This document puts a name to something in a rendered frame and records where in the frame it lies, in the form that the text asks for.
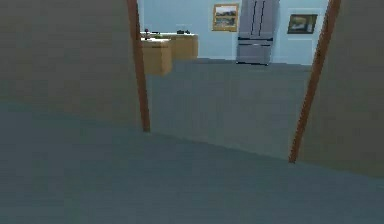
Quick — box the dark framed picture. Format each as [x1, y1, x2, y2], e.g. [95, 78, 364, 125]
[287, 13, 319, 35]

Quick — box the brown door frame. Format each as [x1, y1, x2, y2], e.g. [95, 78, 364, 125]
[126, 0, 342, 164]

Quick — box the light wooden kitchen counter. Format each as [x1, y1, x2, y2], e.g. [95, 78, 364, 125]
[140, 37, 174, 77]
[140, 31, 200, 61]

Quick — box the black fridge handle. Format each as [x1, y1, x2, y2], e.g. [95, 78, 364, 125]
[259, 0, 267, 27]
[252, 0, 259, 25]

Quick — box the grey fridge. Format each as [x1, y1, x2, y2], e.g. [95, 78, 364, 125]
[235, 0, 280, 66]

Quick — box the gold framed landscape picture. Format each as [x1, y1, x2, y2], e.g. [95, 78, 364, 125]
[211, 3, 240, 33]

